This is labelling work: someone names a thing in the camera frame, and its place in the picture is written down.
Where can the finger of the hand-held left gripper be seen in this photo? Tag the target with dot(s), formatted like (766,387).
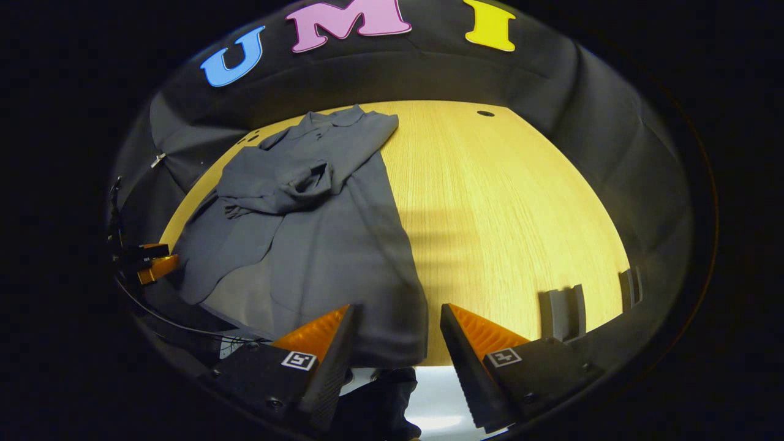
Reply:
(147,251)
(158,268)

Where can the grey table clamp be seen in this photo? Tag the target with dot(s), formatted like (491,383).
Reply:
(562,312)
(631,286)

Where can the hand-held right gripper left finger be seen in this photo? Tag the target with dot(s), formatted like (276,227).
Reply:
(331,367)

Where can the black backdrop cloth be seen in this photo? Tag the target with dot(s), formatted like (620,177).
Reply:
(490,73)

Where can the person's dark trousers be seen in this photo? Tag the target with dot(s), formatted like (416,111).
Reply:
(383,404)

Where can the grey collared shirt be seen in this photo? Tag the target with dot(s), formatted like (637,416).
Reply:
(318,245)

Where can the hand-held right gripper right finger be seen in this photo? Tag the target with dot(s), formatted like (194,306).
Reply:
(465,367)

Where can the silver cloth clip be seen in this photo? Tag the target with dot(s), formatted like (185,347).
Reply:
(158,160)

